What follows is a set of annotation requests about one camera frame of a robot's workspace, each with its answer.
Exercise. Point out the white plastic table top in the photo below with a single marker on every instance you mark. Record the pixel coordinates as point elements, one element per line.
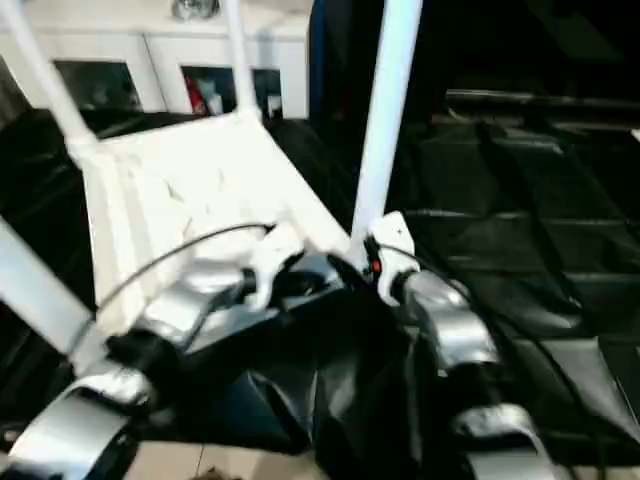
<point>200,175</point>

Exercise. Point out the white plastic table leg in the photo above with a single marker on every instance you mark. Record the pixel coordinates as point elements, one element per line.
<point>385,100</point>
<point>50,75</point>
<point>40,290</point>
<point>242,60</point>

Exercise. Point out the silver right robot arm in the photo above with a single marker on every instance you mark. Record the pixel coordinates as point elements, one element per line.
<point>460,330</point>

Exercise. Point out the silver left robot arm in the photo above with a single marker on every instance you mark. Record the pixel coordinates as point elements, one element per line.
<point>180,300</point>

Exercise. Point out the black mat cloth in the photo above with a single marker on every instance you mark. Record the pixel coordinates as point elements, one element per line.
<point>525,200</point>

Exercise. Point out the grey metal bar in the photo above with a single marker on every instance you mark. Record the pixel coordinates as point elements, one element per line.
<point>545,98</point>

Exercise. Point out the white glass-door cabinet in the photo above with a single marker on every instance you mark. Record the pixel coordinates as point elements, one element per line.
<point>140,50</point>

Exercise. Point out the white flat panel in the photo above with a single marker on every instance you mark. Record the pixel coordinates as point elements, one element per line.
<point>636,135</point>

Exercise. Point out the grey bundle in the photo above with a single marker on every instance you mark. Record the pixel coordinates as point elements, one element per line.
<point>195,7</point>

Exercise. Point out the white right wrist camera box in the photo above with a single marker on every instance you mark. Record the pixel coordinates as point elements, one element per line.
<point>395,230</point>

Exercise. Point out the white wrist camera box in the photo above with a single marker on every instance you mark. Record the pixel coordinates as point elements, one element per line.
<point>395,230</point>
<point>277,255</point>

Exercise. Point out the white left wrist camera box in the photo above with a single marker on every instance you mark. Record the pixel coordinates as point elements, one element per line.
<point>277,255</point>

